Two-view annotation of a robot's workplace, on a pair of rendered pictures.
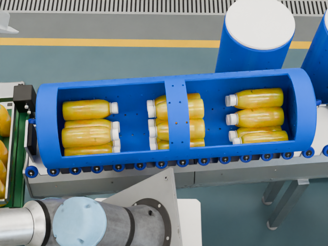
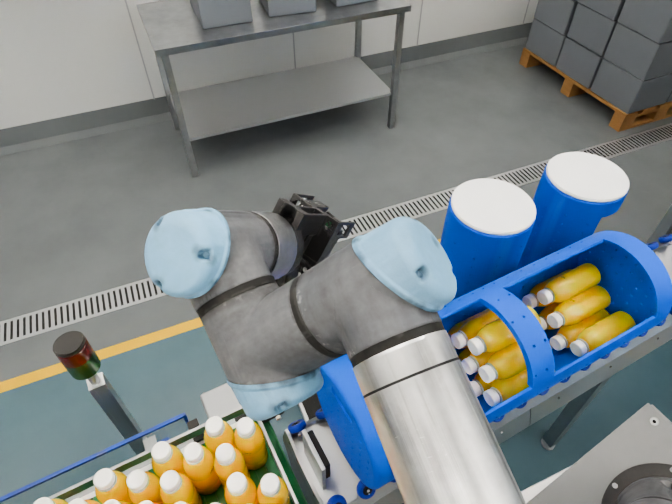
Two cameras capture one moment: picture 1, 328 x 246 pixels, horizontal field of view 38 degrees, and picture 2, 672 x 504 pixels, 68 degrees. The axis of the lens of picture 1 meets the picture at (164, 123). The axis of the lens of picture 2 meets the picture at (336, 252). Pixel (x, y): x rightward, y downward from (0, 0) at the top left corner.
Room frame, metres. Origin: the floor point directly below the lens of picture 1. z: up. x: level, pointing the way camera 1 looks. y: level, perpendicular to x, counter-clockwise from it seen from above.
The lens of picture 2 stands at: (0.35, 0.58, 2.14)
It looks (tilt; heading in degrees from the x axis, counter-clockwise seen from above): 47 degrees down; 338
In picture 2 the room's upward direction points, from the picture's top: straight up
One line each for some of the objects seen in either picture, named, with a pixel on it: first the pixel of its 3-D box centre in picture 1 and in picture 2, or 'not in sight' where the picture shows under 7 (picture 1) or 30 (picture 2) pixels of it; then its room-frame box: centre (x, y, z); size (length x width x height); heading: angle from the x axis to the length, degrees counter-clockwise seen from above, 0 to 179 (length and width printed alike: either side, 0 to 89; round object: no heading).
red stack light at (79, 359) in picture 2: not in sight; (73, 350); (1.08, 0.88, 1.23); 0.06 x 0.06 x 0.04
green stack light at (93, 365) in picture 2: not in sight; (81, 361); (1.08, 0.88, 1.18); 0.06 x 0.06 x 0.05
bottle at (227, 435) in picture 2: not in sight; (221, 442); (0.89, 0.65, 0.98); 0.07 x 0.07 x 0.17
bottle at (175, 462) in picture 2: not in sight; (171, 467); (0.88, 0.77, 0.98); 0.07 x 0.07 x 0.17
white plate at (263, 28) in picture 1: (259, 22); (492, 205); (1.31, -0.37, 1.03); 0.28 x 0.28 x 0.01
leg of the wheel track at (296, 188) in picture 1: (285, 204); (572, 410); (0.81, -0.59, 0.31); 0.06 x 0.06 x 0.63; 6
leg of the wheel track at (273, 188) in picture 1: (279, 177); not in sight; (0.95, -0.58, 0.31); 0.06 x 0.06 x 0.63; 6
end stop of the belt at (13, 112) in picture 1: (11, 146); (285, 479); (0.76, 0.54, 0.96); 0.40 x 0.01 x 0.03; 6
